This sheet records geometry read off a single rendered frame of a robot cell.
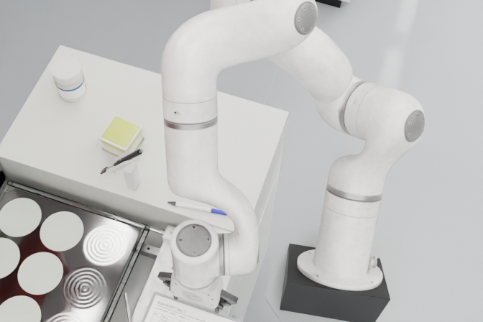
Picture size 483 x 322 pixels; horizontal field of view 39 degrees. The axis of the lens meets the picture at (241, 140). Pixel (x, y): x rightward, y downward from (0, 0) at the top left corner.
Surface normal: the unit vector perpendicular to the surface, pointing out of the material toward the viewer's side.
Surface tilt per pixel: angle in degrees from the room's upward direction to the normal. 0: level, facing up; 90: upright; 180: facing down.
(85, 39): 0
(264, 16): 48
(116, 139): 0
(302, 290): 90
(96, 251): 0
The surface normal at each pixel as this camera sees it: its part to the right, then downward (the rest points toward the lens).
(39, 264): 0.04, -0.51
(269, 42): 0.04, 0.69
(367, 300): -0.16, 0.84
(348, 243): -0.07, 0.23
